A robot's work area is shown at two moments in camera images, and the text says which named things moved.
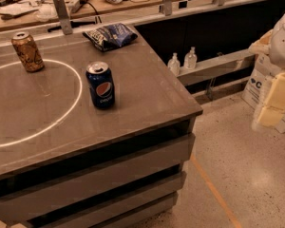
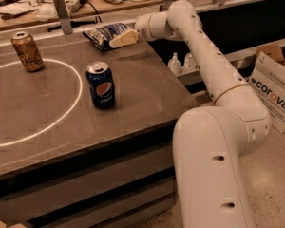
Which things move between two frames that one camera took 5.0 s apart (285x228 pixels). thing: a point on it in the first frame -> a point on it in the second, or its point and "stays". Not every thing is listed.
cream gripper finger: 279,100 -> 145,30
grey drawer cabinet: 123,180 stays
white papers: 23,10 stays
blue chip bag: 111,36 stays
